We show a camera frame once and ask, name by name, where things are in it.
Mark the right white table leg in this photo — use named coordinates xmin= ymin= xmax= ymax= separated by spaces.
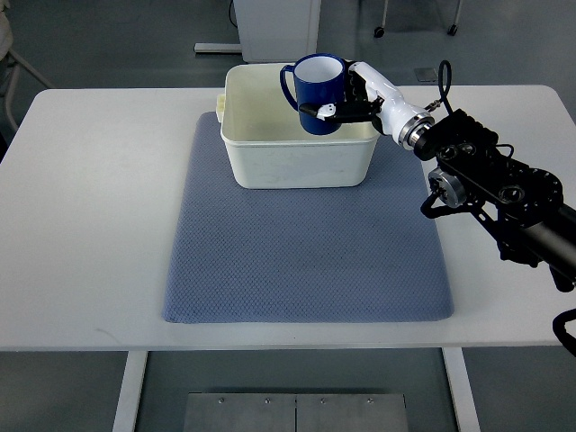
xmin=442 ymin=347 xmax=481 ymax=432

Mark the caster wheel leg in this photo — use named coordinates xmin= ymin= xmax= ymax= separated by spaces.
xmin=373 ymin=0 xmax=390 ymax=39
xmin=446 ymin=0 xmax=463 ymax=36

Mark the right caster wheel leg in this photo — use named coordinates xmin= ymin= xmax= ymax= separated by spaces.
xmin=446 ymin=0 xmax=463 ymax=36

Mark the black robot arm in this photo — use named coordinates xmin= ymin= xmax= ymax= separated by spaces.
xmin=410 ymin=60 xmax=575 ymax=293

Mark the blue textured mat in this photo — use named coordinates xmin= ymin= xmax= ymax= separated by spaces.
xmin=162 ymin=112 xmax=454 ymax=324

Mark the white plastic box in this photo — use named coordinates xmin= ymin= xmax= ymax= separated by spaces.
xmin=216 ymin=63 xmax=380 ymax=189

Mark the left white table leg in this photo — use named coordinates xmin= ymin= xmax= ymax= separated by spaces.
xmin=112 ymin=351 xmax=149 ymax=432

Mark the left caster wheel leg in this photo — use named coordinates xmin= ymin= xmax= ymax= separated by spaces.
xmin=373 ymin=0 xmax=390 ymax=39

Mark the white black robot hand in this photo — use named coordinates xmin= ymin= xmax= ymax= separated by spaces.
xmin=299 ymin=61 xmax=435 ymax=149

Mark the grey floor outlet cover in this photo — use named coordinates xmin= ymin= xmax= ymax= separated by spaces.
xmin=414 ymin=67 xmax=438 ymax=83

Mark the metal floor plate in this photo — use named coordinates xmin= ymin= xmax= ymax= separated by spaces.
xmin=184 ymin=393 xmax=409 ymax=431

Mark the white cabinet pedestal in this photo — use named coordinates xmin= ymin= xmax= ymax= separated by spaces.
xmin=193 ymin=0 xmax=321 ymax=63

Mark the grey chair frame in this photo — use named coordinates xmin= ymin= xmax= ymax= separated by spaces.
xmin=1 ymin=49 xmax=55 ymax=132

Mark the blue mug white inside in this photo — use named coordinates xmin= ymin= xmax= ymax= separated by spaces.
xmin=279 ymin=53 xmax=346 ymax=135

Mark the white table leg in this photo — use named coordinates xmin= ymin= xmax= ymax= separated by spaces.
xmin=112 ymin=351 xmax=149 ymax=432
xmin=442 ymin=347 xmax=481 ymax=432

